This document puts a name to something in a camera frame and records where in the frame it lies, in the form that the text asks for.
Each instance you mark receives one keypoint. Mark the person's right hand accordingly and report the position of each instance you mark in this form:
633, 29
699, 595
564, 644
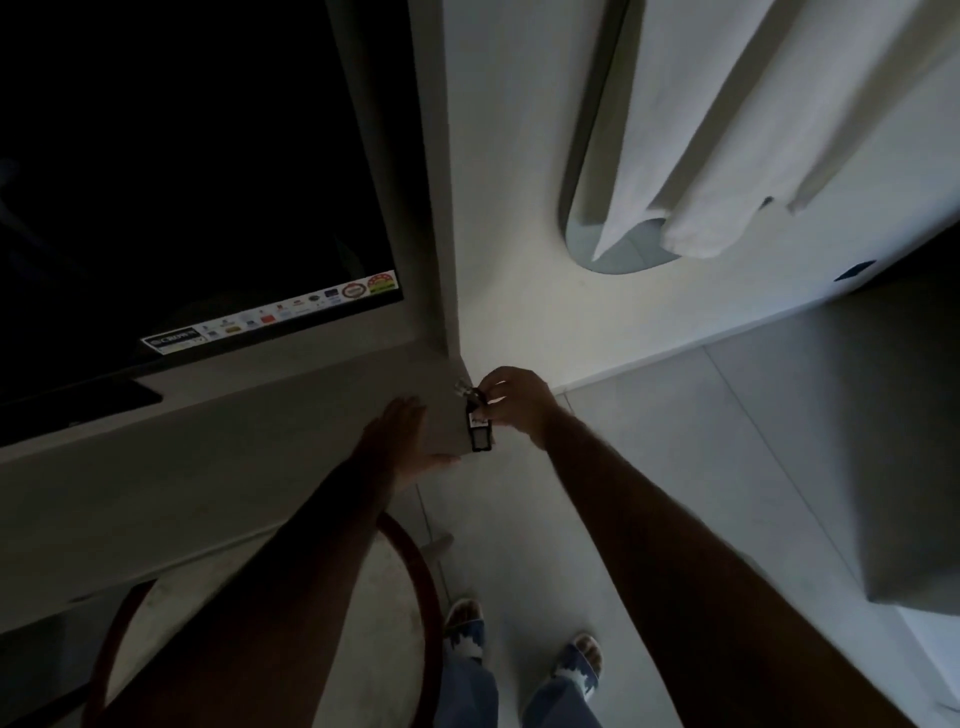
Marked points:
525, 405

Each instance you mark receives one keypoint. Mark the person's left patterned sandal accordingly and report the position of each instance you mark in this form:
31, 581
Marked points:
465, 626

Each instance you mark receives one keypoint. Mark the small black label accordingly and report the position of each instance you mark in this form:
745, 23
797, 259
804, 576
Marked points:
855, 271

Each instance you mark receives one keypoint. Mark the oval wall mirror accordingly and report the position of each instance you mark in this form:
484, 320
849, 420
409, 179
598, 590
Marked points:
592, 187

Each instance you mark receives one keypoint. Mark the person's left forearm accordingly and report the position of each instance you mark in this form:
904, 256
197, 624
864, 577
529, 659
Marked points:
262, 600

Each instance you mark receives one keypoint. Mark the silver key with black tag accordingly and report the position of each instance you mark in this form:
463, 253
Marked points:
480, 431

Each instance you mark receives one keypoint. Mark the person's left hand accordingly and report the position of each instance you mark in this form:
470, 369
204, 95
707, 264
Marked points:
401, 442

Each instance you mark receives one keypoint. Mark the strip of stickers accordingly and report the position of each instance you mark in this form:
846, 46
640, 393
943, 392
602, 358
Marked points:
277, 311

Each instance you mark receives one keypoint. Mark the person's left thumb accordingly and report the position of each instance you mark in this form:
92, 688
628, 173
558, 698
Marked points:
442, 463

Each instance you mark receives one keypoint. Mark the white hanging towel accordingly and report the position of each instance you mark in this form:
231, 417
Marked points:
757, 112

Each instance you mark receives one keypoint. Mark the black flat screen television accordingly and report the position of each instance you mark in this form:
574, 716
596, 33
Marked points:
172, 172

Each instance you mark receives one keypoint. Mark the person's right patterned sandal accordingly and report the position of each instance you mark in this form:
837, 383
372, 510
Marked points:
579, 664

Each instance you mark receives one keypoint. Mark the person's blue jeans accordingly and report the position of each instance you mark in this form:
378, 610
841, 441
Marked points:
469, 690

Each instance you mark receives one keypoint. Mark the person's right fingers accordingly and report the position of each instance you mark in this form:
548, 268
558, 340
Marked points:
491, 397

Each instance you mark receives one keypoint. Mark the person's right forearm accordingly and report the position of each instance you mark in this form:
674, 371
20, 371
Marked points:
697, 592

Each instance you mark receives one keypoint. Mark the grey cabinet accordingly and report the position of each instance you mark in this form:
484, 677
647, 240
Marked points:
900, 450

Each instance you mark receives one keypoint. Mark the person's patterned sandal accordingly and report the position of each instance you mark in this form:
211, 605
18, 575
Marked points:
465, 626
579, 664

